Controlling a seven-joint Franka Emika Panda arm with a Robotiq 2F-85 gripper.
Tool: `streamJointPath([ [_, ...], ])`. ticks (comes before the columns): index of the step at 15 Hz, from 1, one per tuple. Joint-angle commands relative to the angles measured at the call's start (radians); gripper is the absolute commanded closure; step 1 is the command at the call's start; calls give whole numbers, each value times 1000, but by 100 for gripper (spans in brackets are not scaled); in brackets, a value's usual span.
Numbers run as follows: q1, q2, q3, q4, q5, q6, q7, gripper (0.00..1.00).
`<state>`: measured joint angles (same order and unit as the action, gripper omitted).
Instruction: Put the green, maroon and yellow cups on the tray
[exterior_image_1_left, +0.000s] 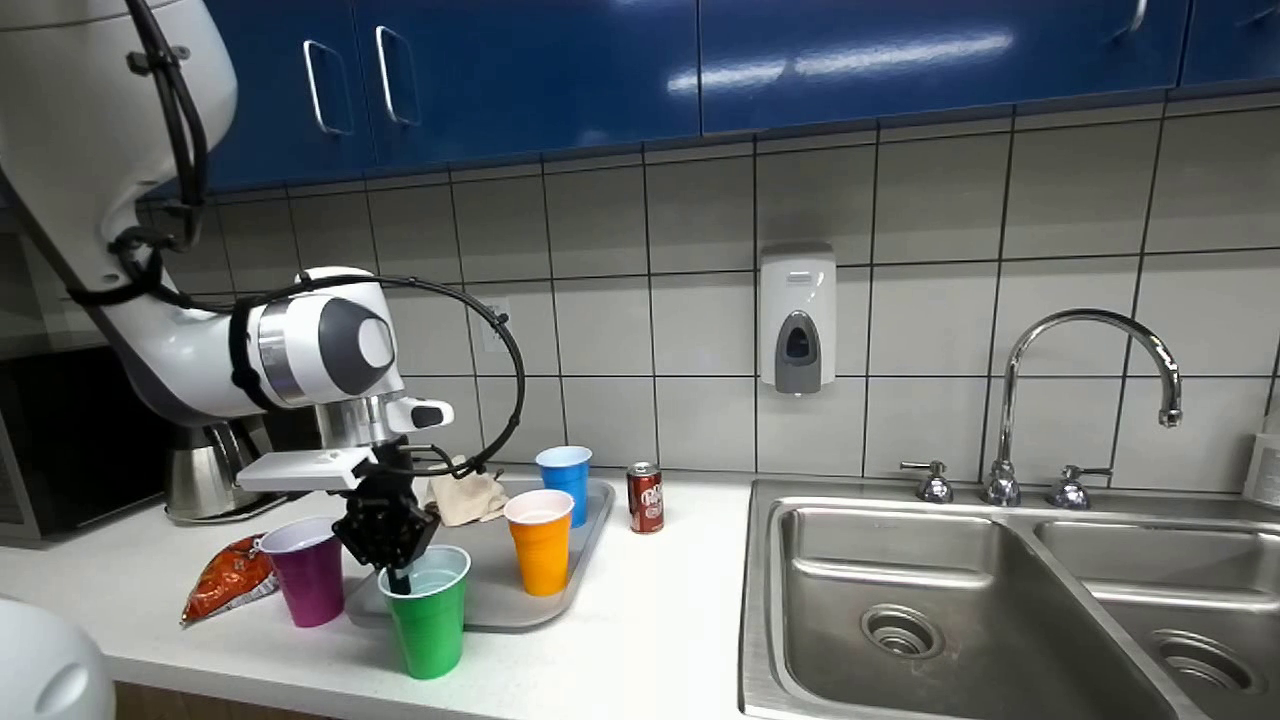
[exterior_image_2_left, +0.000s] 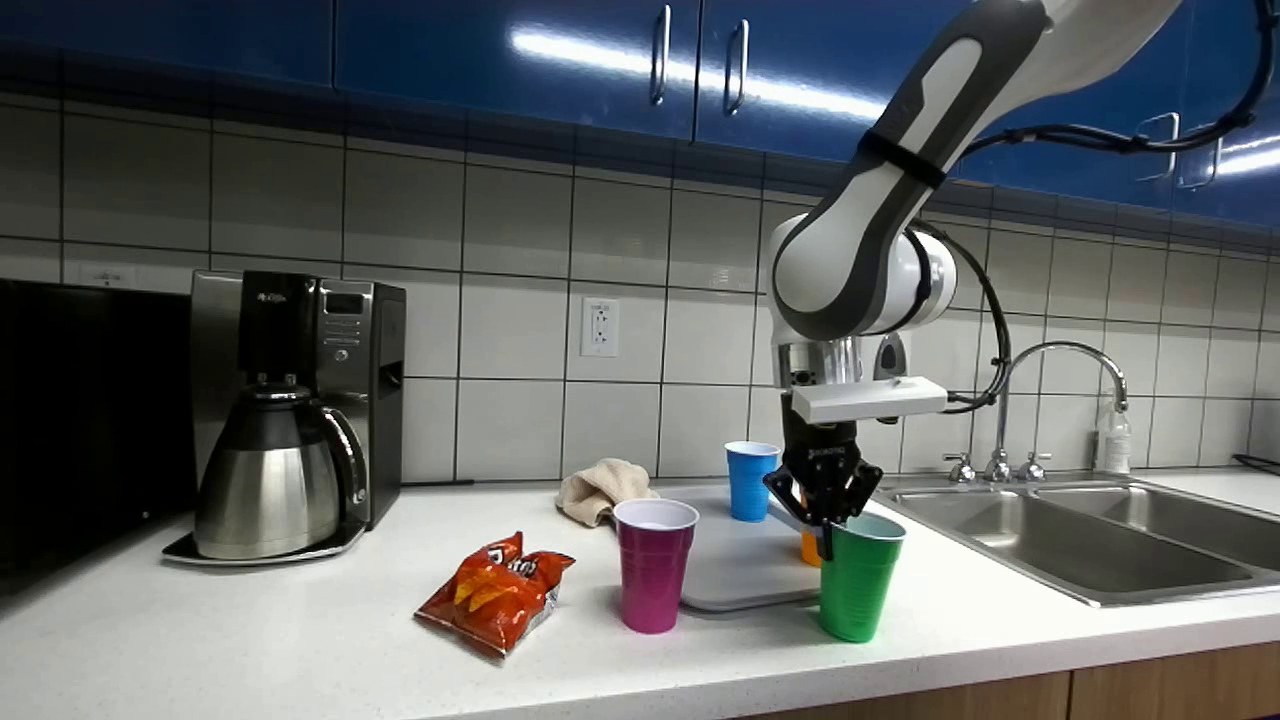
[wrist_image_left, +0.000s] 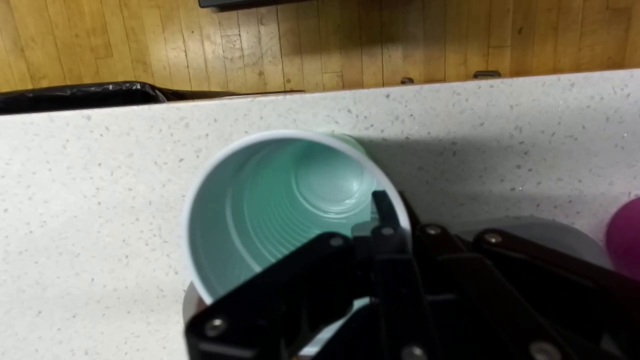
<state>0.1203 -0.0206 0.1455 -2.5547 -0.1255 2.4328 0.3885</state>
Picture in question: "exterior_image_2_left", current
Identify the clear soap bottle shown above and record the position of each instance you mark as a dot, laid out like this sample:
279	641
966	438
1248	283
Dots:
1113	442

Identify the stainless steel double sink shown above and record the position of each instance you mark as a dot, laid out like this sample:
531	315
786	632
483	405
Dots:
1106	532

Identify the beige crumpled cloth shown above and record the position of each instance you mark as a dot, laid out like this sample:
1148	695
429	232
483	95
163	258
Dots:
602	486

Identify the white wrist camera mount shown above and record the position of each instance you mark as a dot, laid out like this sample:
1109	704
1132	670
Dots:
865	398

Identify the white wall soap dispenser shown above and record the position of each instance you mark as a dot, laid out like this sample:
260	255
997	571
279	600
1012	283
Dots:
886	357

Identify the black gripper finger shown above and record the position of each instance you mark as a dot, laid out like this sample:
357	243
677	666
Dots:
854	486
790	486

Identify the white wall outlet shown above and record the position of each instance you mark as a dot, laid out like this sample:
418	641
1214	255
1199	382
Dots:
602	325

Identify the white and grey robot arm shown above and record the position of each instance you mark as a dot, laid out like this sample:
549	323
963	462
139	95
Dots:
854	255

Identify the wooden base cabinet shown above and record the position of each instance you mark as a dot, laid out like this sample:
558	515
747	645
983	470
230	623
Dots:
1067	687

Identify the stainless steel coffee carafe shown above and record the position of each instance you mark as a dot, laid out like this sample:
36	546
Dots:
273	486

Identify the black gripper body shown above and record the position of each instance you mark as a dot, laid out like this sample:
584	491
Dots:
823	438

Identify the blue plastic cup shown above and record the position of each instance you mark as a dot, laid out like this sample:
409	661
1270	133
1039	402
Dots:
750	486

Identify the chrome gooseneck faucet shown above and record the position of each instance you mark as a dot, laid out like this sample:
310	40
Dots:
1055	344

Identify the green plastic cup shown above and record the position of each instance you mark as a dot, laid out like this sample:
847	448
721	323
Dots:
862	587

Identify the grey plastic tray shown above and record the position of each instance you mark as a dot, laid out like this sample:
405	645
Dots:
747	563

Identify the blue glossy wall cabinet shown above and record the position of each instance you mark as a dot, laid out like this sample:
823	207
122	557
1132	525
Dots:
403	40

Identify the black steel coffee maker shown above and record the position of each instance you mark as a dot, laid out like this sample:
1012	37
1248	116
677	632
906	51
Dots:
361	386

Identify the maroon plastic cup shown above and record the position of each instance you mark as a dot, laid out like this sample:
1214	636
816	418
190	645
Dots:
653	573

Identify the orange chips bag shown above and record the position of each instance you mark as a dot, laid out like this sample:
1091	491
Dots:
498	595

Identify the black microwave oven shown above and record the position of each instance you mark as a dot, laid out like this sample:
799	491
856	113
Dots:
84	427

